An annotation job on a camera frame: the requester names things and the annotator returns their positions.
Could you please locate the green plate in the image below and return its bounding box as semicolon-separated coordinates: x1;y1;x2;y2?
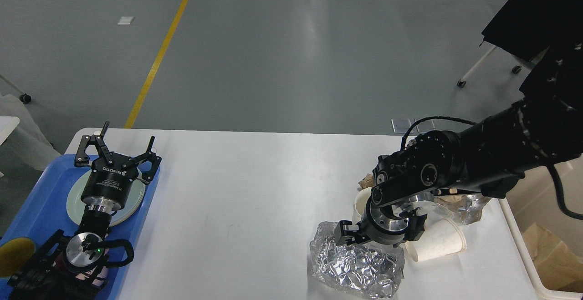
66;169;146;226

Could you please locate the crumpled paper in foil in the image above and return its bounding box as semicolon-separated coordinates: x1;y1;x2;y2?
432;188;458;197

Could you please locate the black jacket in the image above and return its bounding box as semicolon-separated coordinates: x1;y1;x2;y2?
481;0;583;64

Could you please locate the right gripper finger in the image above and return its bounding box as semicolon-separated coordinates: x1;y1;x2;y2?
404;213;428;242
334;220;367;246

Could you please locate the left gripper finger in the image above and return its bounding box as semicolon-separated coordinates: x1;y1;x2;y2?
119;137;162;186
74;122;114;172

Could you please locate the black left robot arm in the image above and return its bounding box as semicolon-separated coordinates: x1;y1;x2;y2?
1;123;162;300

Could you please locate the foil tray front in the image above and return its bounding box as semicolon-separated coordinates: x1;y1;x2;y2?
307;221;405;300

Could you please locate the crumpled brown paper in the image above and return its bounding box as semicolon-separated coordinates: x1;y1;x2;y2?
358;173;376;190

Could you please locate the white furniture at left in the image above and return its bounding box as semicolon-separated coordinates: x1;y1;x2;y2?
0;94;61;171

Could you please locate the crumpled foil back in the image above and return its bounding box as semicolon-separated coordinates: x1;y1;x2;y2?
435;193;491;225

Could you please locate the teal mug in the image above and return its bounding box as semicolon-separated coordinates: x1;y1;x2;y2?
0;237;37;279

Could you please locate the pink plate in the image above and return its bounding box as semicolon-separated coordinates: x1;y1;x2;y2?
68;173;146;228

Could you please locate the white paper cup upright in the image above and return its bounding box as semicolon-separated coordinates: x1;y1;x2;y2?
352;187;372;224

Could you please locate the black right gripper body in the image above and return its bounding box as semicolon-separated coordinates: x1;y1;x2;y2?
362;200;417;247

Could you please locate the white rolling chair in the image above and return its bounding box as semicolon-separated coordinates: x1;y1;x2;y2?
457;43;547;89

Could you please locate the brown paper bag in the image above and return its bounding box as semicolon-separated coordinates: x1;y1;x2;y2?
522;223;583;293

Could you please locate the white paper cup lying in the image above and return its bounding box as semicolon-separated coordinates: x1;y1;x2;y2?
405;219;467;262

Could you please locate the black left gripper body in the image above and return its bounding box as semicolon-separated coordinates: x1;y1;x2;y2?
81;167;139;211

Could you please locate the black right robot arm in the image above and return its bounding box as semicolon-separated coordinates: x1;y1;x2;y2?
334;41;582;247

